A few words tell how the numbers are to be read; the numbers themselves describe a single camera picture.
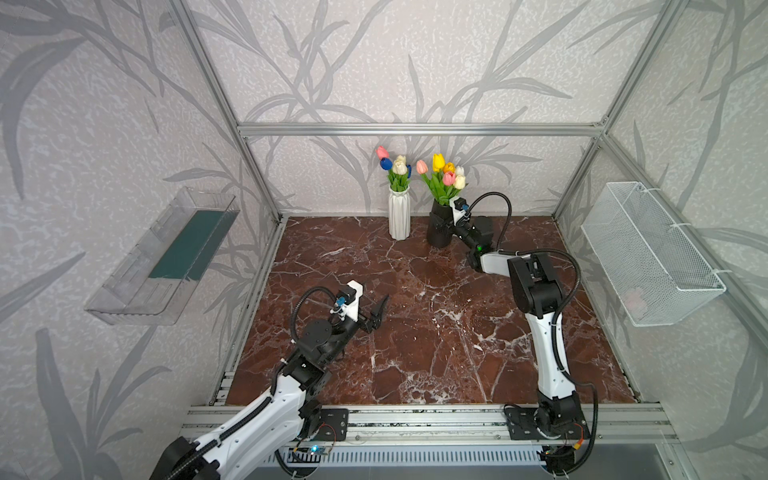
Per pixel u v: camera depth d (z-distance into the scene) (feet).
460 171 3.04
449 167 2.83
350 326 2.18
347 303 2.03
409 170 3.15
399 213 3.34
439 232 3.34
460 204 2.91
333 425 2.38
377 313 2.19
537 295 2.08
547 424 2.15
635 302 2.39
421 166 2.98
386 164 2.90
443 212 3.15
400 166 2.85
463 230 3.07
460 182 2.82
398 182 3.07
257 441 1.59
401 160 3.09
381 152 3.03
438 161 2.77
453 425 2.47
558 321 2.07
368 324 2.17
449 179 2.76
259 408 1.64
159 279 2.10
